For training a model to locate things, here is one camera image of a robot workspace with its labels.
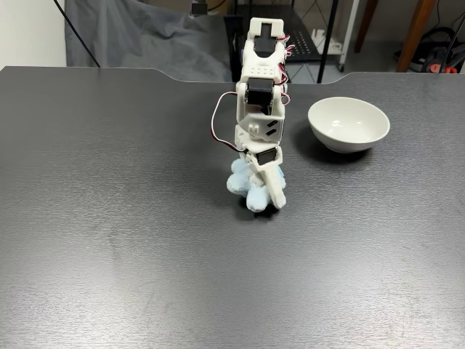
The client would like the skyblue plush doll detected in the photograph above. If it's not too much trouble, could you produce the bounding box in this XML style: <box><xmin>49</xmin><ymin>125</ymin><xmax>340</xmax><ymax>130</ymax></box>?
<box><xmin>225</xmin><ymin>157</ymin><xmax>287</xmax><ymax>214</ymax></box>

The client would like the white bowl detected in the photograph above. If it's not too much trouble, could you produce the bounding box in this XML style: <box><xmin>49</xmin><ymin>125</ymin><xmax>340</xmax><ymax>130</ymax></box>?
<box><xmin>307</xmin><ymin>96</ymin><xmax>391</xmax><ymax>153</ymax></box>

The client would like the black upright panel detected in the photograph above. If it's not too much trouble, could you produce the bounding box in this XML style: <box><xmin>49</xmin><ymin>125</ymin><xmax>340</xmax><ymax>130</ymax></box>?
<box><xmin>222</xmin><ymin>15</ymin><xmax>250</xmax><ymax>83</ymax></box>

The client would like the black metal rack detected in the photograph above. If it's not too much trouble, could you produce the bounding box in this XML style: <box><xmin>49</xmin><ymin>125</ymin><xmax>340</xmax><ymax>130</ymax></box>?
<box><xmin>228</xmin><ymin>0</ymin><xmax>344</xmax><ymax>85</ymax></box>

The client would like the white metal rack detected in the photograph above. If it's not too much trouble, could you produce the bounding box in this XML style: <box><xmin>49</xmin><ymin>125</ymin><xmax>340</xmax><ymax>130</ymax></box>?
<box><xmin>310</xmin><ymin>0</ymin><xmax>361</xmax><ymax>73</ymax></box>

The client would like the slim wooden leg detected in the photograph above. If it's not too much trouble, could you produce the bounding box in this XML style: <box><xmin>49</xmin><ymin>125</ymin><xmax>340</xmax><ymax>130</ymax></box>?
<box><xmin>353</xmin><ymin>0</ymin><xmax>374</xmax><ymax>54</ymax></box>

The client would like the grey cloth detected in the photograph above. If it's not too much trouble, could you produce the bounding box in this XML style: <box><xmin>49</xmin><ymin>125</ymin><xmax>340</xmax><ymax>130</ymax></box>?
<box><xmin>65</xmin><ymin>0</ymin><xmax>234</xmax><ymax>83</ymax></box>

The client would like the thick wooden leg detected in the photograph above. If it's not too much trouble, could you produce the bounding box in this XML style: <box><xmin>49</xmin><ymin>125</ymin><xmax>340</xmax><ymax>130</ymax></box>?
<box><xmin>395</xmin><ymin>0</ymin><xmax>436</xmax><ymax>73</ymax></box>

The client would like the black red vacuum cleaner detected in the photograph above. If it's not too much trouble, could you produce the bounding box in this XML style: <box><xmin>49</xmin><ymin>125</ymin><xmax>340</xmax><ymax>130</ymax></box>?
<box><xmin>394</xmin><ymin>25</ymin><xmax>465</xmax><ymax>74</ymax></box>

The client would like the black tripod leg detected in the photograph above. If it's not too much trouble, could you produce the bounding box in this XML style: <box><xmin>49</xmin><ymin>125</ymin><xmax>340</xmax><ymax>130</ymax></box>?
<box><xmin>53</xmin><ymin>0</ymin><xmax>102</xmax><ymax>68</ymax></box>

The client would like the red white black servo cable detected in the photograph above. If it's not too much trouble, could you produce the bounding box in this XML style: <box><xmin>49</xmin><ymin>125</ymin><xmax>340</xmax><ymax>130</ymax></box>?
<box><xmin>209</xmin><ymin>92</ymin><xmax>248</xmax><ymax>154</ymax></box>

